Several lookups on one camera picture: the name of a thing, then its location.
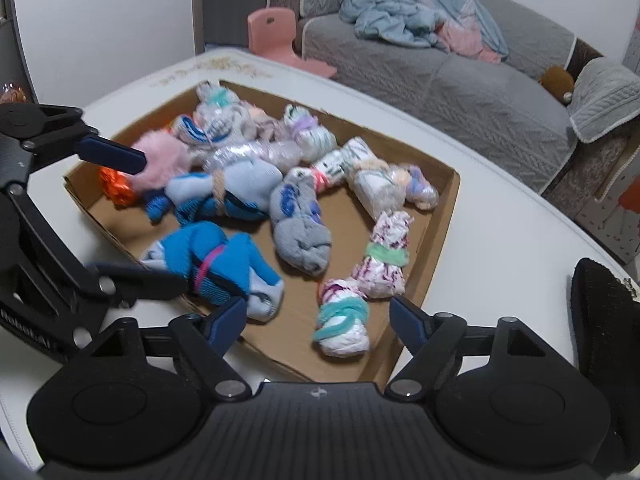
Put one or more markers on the flower-decorated refrigerator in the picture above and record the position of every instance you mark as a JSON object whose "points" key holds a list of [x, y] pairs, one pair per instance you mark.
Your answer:
{"points": [[620, 220]]}

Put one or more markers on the white sock bundle pink band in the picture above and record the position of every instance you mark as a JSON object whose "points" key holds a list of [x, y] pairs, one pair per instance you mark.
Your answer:
{"points": [[345, 157]]}

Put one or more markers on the white plastic bundle green tie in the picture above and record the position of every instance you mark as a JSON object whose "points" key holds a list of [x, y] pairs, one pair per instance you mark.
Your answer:
{"points": [[215, 100]]}

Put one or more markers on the white patterned sock bundle beige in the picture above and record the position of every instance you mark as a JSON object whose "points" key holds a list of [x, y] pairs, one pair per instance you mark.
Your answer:
{"points": [[380, 187]]}

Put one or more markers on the brown plush toy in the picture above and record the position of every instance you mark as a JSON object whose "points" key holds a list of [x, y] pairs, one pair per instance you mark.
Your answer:
{"points": [[555, 82]]}

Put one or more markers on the grey sock bundle purple marks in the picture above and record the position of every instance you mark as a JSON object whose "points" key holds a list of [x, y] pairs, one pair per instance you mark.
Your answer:
{"points": [[300, 230]]}

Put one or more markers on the clear plastic bag bundle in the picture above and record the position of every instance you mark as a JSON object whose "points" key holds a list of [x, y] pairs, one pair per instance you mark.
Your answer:
{"points": [[260, 152]]}

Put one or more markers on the orange foil bundle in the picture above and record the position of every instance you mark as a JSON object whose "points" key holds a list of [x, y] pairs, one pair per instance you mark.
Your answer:
{"points": [[117, 187]]}

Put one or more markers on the grey door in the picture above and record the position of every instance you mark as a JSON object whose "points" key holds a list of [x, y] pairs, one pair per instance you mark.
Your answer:
{"points": [[230, 5]]}

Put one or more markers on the grey sofa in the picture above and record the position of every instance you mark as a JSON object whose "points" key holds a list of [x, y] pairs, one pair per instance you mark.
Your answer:
{"points": [[450, 90]]}

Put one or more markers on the grey white sock bundle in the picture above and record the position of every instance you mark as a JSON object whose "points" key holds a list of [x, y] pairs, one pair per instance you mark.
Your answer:
{"points": [[237, 121]]}

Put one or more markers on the blue sock bundle pink band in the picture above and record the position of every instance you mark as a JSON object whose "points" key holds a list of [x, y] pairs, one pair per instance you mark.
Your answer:
{"points": [[235, 260]]}

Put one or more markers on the small white purple bundle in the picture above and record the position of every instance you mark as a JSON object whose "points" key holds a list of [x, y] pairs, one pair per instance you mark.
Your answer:
{"points": [[310, 132]]}

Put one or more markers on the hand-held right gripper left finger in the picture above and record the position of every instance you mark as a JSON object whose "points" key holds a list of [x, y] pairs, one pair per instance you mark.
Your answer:
{"points": [[225, 322]]}

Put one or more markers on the light blue sock bundle beige tie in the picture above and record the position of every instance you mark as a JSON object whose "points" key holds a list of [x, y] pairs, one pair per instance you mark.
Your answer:
{"points": [[245, 175]]}

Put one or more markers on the shallow cardboard box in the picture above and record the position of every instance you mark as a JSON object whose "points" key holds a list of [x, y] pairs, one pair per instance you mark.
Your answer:
{"points": [[300, 302]]}

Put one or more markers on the blue knit sock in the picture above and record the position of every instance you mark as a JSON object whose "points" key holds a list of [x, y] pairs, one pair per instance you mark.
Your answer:
{"points": [[157, 205]]}

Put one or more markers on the blue striped sock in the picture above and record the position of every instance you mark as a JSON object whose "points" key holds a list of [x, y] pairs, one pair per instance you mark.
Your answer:
{"points": [[190, 130]]}

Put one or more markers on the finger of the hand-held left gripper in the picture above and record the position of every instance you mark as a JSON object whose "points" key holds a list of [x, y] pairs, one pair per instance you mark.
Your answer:
{"points": [[115, 157], [150, 282]]}

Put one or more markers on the black knit hat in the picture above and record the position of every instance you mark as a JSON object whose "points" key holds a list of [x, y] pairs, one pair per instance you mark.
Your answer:
{"points": [[605, 325]]}

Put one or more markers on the white sock bundle green band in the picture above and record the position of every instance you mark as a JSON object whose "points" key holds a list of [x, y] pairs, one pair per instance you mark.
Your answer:
{"points": [[385, 280]]}

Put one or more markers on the blue and pink blanket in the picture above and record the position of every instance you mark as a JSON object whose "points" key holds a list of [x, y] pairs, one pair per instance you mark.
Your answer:
{"points": [[410, 10]]}

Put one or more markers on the pink fluffy bundle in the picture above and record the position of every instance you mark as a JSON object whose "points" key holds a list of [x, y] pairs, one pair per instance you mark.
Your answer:
{"points": [[165, 160]]}

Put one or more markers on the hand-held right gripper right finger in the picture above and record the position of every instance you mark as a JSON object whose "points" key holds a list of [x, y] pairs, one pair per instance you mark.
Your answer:
{"points": [[410, 322]]}

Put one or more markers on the white sock bundle teal scrunchie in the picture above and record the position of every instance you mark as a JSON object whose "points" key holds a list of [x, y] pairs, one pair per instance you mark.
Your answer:
{"points": [[345, 335]]}

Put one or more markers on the pink plastic stool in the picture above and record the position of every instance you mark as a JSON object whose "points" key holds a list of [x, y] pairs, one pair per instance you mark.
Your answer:
{"points": [[272, 32]]}

